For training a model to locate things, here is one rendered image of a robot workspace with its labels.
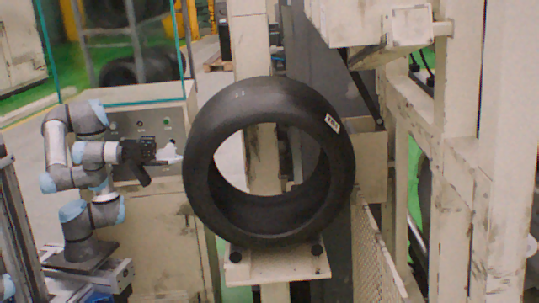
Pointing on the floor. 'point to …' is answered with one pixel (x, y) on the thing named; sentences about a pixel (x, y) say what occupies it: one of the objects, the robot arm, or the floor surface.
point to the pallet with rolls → (221, 50)
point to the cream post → (263, 160)
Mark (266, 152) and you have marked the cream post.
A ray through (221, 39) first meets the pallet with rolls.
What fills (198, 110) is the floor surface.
